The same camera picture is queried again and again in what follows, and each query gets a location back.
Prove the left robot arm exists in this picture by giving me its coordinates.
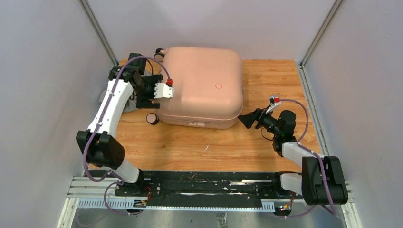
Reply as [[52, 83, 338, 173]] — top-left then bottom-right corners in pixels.
[[76, 53, 173, 196]]

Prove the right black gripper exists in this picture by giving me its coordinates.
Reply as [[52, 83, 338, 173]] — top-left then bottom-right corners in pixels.
[[238, 105, 282, 137]]

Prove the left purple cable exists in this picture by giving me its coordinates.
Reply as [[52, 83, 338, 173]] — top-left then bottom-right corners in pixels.
[[82, 56, 172, 216]]

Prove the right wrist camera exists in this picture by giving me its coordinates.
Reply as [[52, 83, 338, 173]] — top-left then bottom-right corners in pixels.
[[265, 95, 281, 114]]

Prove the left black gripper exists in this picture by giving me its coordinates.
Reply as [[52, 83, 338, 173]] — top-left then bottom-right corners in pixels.
[[134, 75, 163, 108]]

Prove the grey cloth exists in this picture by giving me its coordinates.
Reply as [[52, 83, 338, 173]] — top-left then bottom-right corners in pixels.
[[99, 70, 149, 113]]

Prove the pink suitcase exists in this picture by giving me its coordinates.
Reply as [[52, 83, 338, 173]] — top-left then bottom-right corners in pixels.
[[156, 47, 243, 129]]

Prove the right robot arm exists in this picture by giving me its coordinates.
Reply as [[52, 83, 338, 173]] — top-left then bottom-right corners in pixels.
[[238, 108, 348, 206]]

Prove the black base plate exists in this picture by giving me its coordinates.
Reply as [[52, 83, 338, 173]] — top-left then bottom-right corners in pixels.
[[115, 171, 301, 209]]

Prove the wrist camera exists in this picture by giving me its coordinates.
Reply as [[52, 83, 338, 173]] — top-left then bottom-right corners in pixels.
[[265, 95, 281, 114], [154, 83, 174, 99]]

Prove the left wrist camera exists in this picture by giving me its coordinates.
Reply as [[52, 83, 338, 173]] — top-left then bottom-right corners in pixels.
[[154, 83, 174, 99]]

